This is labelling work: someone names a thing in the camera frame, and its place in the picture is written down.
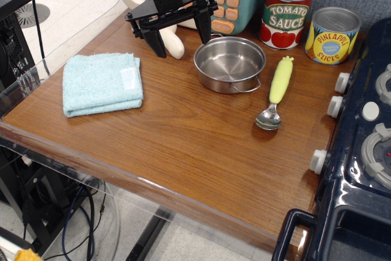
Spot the silver metal pot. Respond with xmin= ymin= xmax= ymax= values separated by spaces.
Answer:
xmin=194 ymin=35 xmax=266 ymax=94

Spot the white stove knob middle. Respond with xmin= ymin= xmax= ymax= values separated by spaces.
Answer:
xmin=327 ymin=96 xmax=343 ymax=119

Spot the blue cable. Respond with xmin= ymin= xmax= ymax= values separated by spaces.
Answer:
xmin=62 ymin=186 xmax=95 ymax=261

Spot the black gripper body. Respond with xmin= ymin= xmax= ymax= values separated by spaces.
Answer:
xmin=127 ymin=0 xmax=217 ymax=39

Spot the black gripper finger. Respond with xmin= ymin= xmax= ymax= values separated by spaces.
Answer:
xmin=144 ymin=29 xmax=167 ymax=58
xmin=194 ymin=7 xmax=211 ymax=44

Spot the white toy vegetable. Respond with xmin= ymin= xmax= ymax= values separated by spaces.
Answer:
xmin=159 ymin=24 xmax=185 ymax=59

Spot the tomato sauce can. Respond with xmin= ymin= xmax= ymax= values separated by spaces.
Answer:
xmin=259 ymin=0 xmax=312 ymax=50

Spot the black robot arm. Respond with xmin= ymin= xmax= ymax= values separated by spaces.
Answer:
xmin=126 ymin=0 xmax=217 ymax=58

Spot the spoon with yellow-green handle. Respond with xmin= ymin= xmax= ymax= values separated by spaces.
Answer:
xmin=255 ymin=56 xmax=294 ymax=130

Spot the white stove knob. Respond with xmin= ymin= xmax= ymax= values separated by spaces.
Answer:
xmin=310 ymin=149 xmax=327 ymax=175
xmin=327 ymin=96 xmax=343 ymax=119
xmin=334 ymin=72 xmax=350 ymax=94

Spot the dark blue toy stove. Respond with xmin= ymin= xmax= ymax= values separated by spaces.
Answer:
xmin=272 ymin=18 xmax=390 ymax=260

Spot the black table leg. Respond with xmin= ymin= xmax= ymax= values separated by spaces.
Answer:
xmin=125 ymin=207 xmax=173 ymax=261

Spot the light blue cloth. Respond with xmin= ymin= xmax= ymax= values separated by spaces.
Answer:
xmin=62 ymin=53 xmax=144 ymax=118

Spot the white stove knob bottom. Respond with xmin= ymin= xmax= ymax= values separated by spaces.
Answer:
xmin=310 ymin=149 xmax=327 ymax=175

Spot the black computer tower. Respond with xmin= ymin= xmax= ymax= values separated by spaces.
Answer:
xmin=1 ymin=13 xmax=35 ymax=92

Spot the pineapple slices can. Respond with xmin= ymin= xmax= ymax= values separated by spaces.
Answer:
xmin=305 ymin=7 xmax=362 ymax=65

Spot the white stove knob top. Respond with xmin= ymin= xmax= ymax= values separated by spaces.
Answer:
xmin=334 ymin=72 xmax=350 ymax=94

